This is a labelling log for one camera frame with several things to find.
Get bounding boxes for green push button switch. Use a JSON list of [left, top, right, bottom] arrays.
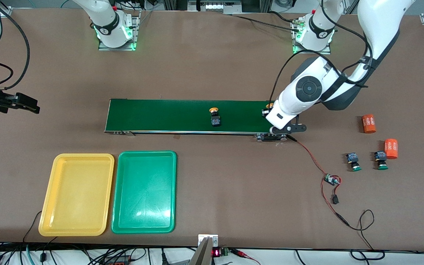
[[346, 152, 362, 172], [374, 151, 389, 171]]

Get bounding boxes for white device with ports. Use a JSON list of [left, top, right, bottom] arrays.
[[188, 0, 243, 14]]

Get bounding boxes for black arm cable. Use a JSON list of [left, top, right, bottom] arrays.
[[269, 0, 372, 105], [0, 0, 31, 91]]

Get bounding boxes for teal cable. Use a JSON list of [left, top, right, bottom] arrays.
[[24, 245, 36, 265]]

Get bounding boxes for red clip lead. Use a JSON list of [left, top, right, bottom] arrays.
[[230, 248, 261, 265]]

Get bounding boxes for thin black cable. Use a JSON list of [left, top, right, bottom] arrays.
[[22, 211, 43, 243]]

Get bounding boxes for black red power strip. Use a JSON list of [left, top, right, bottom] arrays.
[[103, 255, 131, 265]]

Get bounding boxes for red black power wire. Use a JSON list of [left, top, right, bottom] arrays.
[[286, 134, 385, 261]]

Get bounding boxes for black cable on table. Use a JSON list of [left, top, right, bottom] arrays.
[[230, 11, 303, 33]]

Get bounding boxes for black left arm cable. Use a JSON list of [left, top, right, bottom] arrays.
[[269, 0, 372, 105]]

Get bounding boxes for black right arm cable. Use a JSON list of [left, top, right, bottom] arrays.
[[0, 0, 31, 91]]

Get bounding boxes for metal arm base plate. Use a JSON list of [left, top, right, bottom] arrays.
[[98, 10, 139, 51], [292, 18, 331, 55]]

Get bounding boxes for yellow plastic tray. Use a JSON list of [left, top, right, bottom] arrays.
[[38, 153, 115, 237]]

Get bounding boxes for green plastic tray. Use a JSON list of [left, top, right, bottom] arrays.
[[111, 151, 177, 234]]

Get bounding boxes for small metal bracket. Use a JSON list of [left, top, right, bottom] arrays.
[[198, 234, 219, 248]]

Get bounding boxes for orange cylinder printed 4680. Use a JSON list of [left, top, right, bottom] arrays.
[[384, 139, 399, 160], [361, 114, 377, 134]]

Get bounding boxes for grey metal bar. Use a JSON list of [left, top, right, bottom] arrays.
[[188, 237, 212, 265]]

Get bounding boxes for green conveyor belt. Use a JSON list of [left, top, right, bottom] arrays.
[[104, 98, 288, 142]]

